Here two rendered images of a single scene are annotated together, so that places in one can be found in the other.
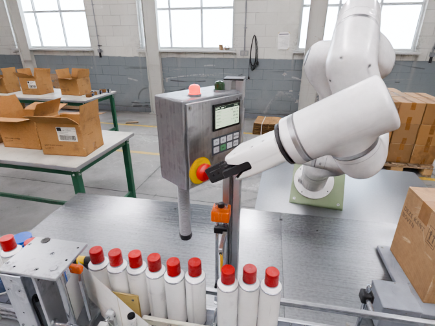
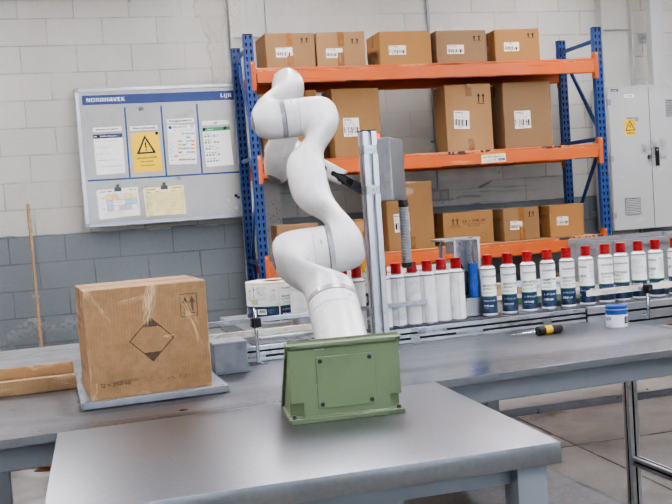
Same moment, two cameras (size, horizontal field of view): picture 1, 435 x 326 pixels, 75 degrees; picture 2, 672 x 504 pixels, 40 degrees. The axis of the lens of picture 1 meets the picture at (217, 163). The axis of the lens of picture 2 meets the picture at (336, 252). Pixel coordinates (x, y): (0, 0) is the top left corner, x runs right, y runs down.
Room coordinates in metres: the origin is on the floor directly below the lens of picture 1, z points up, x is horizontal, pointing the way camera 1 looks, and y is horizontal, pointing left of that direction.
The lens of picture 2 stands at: (3.03, -1.42, 1.29)
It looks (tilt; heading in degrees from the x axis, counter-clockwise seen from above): 3 degrees down; 152
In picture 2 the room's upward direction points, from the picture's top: 4 degrees counter-clockwise
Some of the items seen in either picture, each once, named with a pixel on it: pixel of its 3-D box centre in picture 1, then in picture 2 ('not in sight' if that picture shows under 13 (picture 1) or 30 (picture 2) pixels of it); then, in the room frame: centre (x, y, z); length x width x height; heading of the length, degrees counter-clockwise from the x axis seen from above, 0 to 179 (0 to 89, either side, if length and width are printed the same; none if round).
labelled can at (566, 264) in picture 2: not in sight; (567, 277); (0.65, 0.72, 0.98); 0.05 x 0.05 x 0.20
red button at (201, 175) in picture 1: (202, 171); not in sight; (0.53, 0.03, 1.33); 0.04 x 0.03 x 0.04; 135
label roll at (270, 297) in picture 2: not in sight; (273, 300); (-0.02, -0.08, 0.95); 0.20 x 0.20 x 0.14
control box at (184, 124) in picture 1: (201, 134); (382, 170); (0.61, 0.04, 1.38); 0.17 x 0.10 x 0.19; 135
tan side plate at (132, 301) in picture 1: (122, 305); not in sight; (0.53, 0.25, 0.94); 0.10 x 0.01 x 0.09; 80
